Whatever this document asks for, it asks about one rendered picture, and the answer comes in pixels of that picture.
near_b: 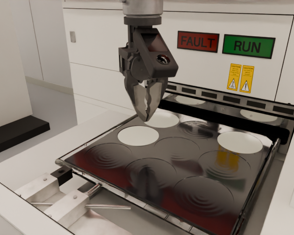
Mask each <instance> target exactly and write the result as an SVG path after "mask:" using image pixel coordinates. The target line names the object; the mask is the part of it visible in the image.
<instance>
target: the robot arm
mask: <svg viewBox="0 0 294 235"><path fill-rule="evenodd" d="M119 1H120V3H122V7H123V14H124V15H126V16H125V17H124V24H125V25H127V28H128V42H127V43H126V46H125V47H120V48H118V49H119V71H120V73H122V74H123V76H124V77H125V79H124V86H125V89H126V91H127V93H128V95H129V97H130V100H131V102H132V105H133V107H134V109H135V111H136V113H137V115H138V116H139V117H140V119H141V120H142V121H143V122H148V121H149V120H150V118H151V117H152V116H153V114H154V113H155V111H156V109H157V108H158V106H159V103H160V101H161V100H162V98H163V96H164V93H165V91H166V88H167V85H168V77H175V76H176V73H177V71H178V69H179V66H178V64H177V63H176V61H175V59H174V57H173V56H172V54H171V52H170V50H169V49H168V47H167V45H166V43H165V41H164V39H163V38H162V36H161V34H160V32H159V31H158V29H157V28H153V26H154V25H160V24H161V17H160V15H162V14H163V0H119ZM144 80H149V84H148V86H147V89H146V88H144V87H143V86H142V85H140V84H139V83H142V82H143V81H144ZM144 99H146V101H147V111H146V104H145V101H144Z"/></svg>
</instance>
